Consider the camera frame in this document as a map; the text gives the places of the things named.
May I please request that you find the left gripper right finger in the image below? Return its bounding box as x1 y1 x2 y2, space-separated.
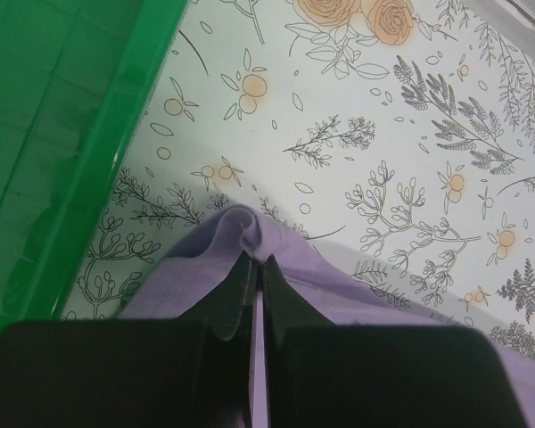
261 259 517 427

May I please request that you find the green plastic tray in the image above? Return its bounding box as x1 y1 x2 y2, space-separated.
0 0 186 332

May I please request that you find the floral patterned table mat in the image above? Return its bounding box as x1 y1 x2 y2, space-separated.
62 1 535 360

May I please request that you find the purple t shirt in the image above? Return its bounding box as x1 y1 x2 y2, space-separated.
118 203 535 428

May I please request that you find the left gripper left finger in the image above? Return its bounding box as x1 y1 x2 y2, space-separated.
0 256 255 427

